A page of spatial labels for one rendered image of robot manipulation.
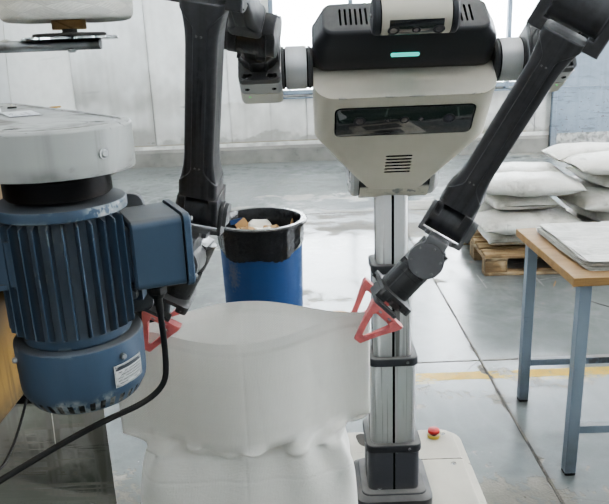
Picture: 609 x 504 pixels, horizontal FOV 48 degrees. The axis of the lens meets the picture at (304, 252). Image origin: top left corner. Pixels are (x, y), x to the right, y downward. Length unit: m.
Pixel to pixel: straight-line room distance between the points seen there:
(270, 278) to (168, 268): 2.55
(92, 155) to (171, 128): 8.57
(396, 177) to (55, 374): 1.03
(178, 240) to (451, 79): 0.83
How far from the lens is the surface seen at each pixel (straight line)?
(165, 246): 0.82
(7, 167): 0.76
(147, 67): 9.31
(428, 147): 1.57
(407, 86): 1.47
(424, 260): 1.09
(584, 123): 9.83
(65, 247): 0.78
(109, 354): 0.83
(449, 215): 1.15
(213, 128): 1.04
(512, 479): 2.64
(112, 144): 0.77
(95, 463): 1.77
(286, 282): 3.42
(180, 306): 1.14
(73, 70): 9.55
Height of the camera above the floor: 1.49
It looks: 17 degrees down
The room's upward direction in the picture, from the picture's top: 2 degrees counter-clockwise
